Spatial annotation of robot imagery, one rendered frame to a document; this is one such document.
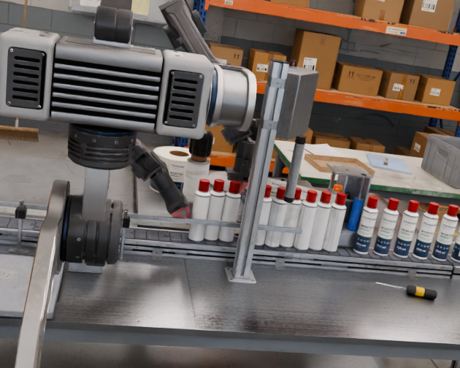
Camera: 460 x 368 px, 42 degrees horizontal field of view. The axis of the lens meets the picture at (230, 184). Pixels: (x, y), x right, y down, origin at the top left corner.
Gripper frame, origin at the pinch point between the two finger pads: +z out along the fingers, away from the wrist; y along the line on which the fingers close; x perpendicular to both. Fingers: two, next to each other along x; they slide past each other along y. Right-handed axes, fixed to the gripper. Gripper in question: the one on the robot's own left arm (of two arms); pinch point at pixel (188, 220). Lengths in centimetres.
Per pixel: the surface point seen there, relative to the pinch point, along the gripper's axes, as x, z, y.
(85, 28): 32, -21, 444
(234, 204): -15.7, 1.3, -4.0
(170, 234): 7.2, 1.0, -0.6
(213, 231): -5.6, 6.1, -4.1
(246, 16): -115, 45, 435
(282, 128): -38.9, -19.5, -18.4
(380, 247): -52, 42, -8
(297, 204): -33.7, 12.3, -5.3
